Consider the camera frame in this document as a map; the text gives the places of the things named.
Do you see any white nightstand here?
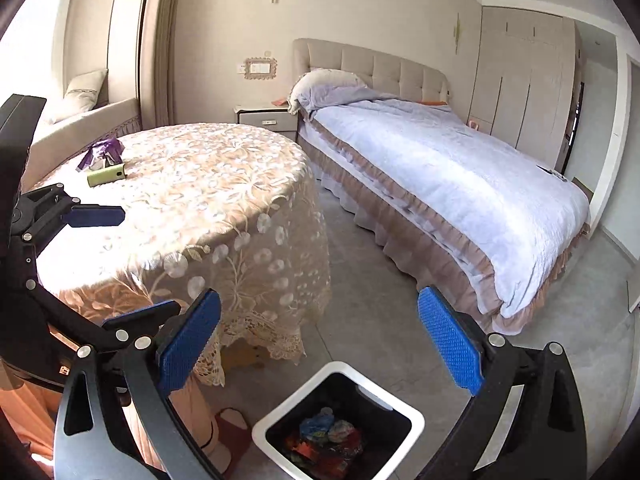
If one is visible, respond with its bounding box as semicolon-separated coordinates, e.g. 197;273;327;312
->
234;105;300;144

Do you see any grey bed pillow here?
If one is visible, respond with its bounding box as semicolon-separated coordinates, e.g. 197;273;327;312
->
289;70;372;114

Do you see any light blue duvet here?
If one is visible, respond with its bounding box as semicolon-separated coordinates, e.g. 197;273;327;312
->
305;95;591;319

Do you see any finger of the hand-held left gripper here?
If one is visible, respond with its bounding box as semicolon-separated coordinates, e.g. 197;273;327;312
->
11;184;126;251
10;245;182;356

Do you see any brown board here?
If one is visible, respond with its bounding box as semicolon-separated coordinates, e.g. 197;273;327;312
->
570;176;596;201

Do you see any beige throw pillow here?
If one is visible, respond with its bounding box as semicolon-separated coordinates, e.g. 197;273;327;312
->
50;69;109;124

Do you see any round table with lace tablecloth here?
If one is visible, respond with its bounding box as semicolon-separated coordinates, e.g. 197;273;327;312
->
30;122;333;388

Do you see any white door frame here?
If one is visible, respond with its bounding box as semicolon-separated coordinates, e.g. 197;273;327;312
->
590;25;640;262

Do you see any beige wardrobe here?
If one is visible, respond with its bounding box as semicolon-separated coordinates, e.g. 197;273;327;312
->
470;6;584;172

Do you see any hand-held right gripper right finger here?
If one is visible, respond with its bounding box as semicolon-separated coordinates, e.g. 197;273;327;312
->
416;285;588;480

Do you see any red slipper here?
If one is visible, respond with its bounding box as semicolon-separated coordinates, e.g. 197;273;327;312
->
215;407;252;467

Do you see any blue snack wrapper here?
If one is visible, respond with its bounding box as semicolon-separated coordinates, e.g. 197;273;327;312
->
299;407;357;444

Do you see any beige drape curtain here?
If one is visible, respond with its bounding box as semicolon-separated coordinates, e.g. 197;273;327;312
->
137;0;187;131

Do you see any red snack wrapper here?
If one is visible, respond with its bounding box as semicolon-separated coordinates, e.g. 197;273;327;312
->
285;430;364;469

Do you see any pink table underskirt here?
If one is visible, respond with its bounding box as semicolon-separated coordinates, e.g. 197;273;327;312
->
120;340;224;472

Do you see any purple snack wrapper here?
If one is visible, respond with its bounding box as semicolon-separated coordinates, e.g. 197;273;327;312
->
77;138;126;173

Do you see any beige upholstered bed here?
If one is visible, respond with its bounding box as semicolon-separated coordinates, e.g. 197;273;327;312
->
292;37;593;336

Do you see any beige window seat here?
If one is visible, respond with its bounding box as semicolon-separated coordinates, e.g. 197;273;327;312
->
20;97;144;192

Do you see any green tube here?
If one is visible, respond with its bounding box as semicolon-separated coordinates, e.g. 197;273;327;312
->
87;162;127;188

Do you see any peach garment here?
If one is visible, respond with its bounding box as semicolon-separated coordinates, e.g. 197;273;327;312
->
0;360;66;467

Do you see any white bin with black liner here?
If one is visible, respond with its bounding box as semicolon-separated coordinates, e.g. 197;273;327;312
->
251;361;426;480

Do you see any framed wall switch panel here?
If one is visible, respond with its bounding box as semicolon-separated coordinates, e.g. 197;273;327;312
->
244;57;278;82

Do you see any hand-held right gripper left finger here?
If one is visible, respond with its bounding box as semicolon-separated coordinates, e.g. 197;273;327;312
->
54;289;223;480

